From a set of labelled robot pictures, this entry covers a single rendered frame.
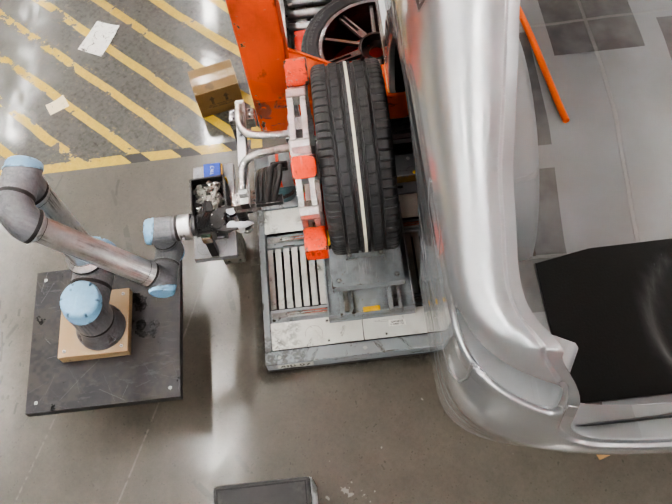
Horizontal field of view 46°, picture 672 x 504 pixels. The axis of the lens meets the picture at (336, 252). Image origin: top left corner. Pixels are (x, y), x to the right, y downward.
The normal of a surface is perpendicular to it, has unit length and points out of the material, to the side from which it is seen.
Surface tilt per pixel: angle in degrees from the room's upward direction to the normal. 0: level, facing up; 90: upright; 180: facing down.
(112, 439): 0
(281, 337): 0
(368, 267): 0
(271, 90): 90
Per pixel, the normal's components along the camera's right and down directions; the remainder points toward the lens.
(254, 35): 0.10, 0.89
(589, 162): -0.04, -0.09
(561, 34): -0.08, -0.54
